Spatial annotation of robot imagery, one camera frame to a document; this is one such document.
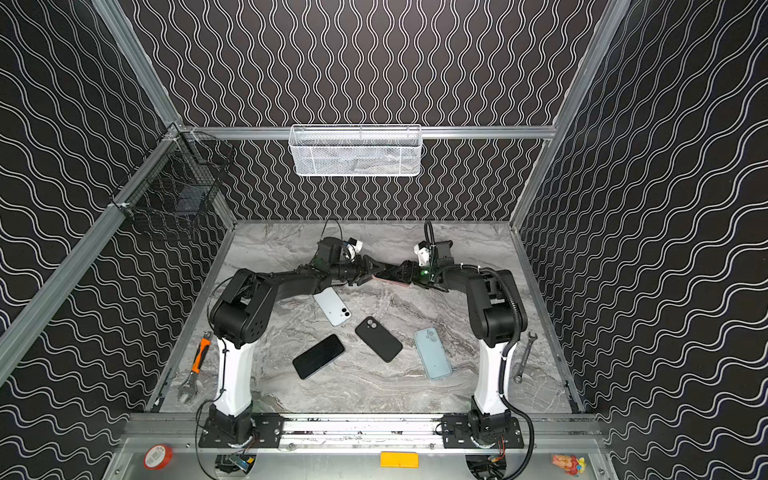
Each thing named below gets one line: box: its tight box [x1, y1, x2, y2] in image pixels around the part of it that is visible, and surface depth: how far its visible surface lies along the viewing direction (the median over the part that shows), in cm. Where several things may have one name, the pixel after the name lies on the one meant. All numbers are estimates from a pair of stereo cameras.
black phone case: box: [354, 316, 403, 363], surface depth 92 cm
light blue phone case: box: [413, 327, 453, 381], surface depth 90 cm
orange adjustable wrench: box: [178, 331, 213, 404], surface depth 85 cm
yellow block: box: [379, 452, 419, 469], surface depth 72 cm
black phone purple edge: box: [372, 264, 412, 287], surface depth 99 cm
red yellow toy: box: [551, 454, 586, 477], surface depth 70 cm
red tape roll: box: [144, 444, 173, 470], surface depth 71 cm
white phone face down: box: [314, 286, 352, 327], surface depth 97 cm
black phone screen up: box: [292, 334, 345, 379], surface depth 90 cm
